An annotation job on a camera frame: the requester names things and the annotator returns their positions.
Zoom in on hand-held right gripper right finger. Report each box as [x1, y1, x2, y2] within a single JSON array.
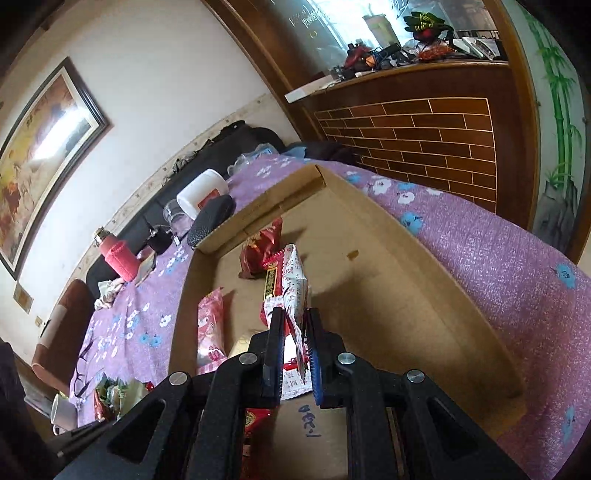
[[307, 307, 532, 480]]

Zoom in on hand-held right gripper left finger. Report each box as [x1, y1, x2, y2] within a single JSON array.
[[53, 307, 284, 480]]

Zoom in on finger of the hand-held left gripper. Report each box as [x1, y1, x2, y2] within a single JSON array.
[[55, 419, 114, 459]]

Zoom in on dark green snack packet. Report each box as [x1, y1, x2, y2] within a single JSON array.
[[95, 376, 132, 409]]

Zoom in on red foil packet gold print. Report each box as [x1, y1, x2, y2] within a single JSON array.
[[242, 408, 273, 480]]

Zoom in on red snack packet dark label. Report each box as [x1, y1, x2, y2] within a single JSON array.
[[259, 249, 287, 324]]

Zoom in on white red printed snack packet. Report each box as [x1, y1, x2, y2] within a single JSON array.
[[261, 244, 311, 401]]

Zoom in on cardboard box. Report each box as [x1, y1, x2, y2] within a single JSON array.
[[168, 164, 527, 480]]

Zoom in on white mug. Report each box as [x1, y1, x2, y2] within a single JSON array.
[[50, 392, 79, 435]]

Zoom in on small red candy wrapper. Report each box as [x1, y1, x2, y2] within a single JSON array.
[[93, 397, 116, 423]]

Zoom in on purple framed eyeglasses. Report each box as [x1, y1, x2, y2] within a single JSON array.
[[71, 323, 105, 400]]

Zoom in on cream white snack packet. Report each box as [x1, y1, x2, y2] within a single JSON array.
[[122, 378, 151, 409]]

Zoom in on pink snack packet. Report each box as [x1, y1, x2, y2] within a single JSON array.
[[196, 286, 228, 374]]

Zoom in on crinkled red foil snack packet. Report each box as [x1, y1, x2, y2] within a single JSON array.
[[239, 217, 284, 280]]

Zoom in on brown chair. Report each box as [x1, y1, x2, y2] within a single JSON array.
[[30, 279, 95, 393]]

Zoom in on white cloth gloves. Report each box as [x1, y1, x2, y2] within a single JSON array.
[[95, 279, 125, 311]]

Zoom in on black eyeglasses case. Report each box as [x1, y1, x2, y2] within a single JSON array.
[[186, 194, 235, 250]]

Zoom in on black cup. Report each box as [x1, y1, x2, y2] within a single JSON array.
[[147, 222, 176, 254]]

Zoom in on clear glass cup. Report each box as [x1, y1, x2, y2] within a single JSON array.
[[163, 198, 192, 236]]

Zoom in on pink thermos with knitted sleeve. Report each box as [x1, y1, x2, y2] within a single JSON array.
[[95, 228, 139, 282]]

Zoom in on white plastic jar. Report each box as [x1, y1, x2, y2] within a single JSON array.
[[176, 168, 230, 220]]

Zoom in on crumpled clear plastic container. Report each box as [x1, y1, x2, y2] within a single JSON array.
[[226, 151, 259, 178]]

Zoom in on dark jacket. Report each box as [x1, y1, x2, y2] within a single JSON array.
[[302, 141, 370, 169]]

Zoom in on black leather sofa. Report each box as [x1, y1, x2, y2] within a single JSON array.
[[85, 121, 287, 296]]

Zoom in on black garment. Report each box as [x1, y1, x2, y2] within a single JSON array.
[[210, 120, 247, 144]]

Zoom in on framed horse painting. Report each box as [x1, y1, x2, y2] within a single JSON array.
[[0, 56, 112, 281]]

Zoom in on wooden partition with glass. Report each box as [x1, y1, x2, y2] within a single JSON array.
[[203, 0, 541, 232]]

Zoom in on clutter of small household things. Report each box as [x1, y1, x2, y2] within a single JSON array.
[[332, 9, 509, 81]]

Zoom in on small framed wall plaque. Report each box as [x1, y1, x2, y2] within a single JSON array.
[[13, 282, 34, 311]]

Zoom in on bamboo print wall panel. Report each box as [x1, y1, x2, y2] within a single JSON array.
[[503, 0, 591, 264]]

